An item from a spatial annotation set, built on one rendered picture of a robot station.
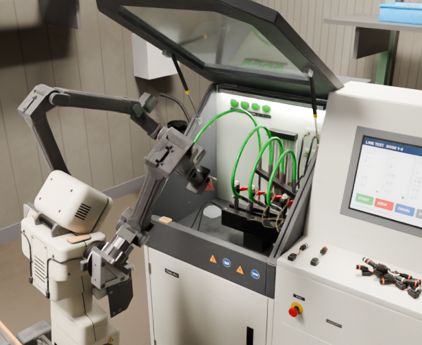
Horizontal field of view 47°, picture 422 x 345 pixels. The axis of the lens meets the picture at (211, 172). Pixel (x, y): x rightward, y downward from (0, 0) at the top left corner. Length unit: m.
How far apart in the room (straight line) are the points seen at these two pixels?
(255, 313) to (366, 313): 0.49
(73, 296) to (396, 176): 1.21
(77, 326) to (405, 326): 1.10
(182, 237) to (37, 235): 0.72
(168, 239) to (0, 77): 2.06
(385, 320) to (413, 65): 2.45
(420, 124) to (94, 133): 2.99
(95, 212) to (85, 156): 2.70
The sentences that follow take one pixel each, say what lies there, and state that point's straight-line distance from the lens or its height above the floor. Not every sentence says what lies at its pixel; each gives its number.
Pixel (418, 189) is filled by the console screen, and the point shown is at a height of 1.27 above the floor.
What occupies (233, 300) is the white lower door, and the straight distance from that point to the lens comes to 2.14.
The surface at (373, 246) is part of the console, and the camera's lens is 1.97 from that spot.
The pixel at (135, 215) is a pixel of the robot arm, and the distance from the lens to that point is 1.48.
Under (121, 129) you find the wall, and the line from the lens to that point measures 4.43.
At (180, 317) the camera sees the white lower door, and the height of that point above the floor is 0.46.
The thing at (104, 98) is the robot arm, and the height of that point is 1.56.
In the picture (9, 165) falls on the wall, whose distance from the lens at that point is 3.99.
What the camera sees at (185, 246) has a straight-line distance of 2.16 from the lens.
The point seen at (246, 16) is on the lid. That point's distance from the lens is 1.48.
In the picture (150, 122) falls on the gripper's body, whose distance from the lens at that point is 2.01.
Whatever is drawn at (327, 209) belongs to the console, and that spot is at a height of 1.11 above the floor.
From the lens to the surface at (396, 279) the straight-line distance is 1.86.
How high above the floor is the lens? 2.03
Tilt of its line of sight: 24 degrees down
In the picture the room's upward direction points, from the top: 1 degrees counter-clockwise
